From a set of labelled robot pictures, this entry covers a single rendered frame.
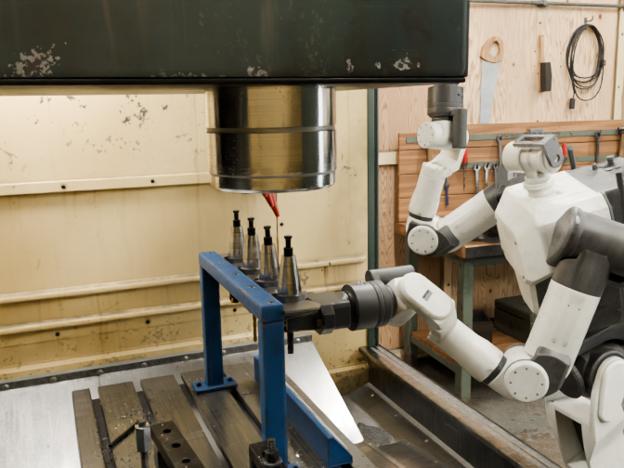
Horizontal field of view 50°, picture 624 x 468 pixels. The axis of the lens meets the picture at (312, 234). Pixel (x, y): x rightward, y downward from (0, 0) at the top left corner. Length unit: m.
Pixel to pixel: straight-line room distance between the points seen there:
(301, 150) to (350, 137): 1.23
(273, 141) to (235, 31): 0.13
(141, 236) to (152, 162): 0.20
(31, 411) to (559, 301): 1.28
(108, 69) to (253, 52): 0.14
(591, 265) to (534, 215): 0.17
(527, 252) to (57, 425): 1.19
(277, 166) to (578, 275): 0.68
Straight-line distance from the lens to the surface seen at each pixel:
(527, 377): 1.28
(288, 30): 0.71
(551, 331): 1.29
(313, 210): 1.96
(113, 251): 1.84
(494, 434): 1.66
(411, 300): 1.25
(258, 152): 0.76
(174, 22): 0.68
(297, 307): 1.14
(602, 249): 1.27
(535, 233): 1.38
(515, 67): 4.29
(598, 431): 1.65
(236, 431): 1.43
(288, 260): 1.17
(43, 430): 1.82
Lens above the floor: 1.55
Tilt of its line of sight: 11 degrees down
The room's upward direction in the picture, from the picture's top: 1 degrees counter-clockwise
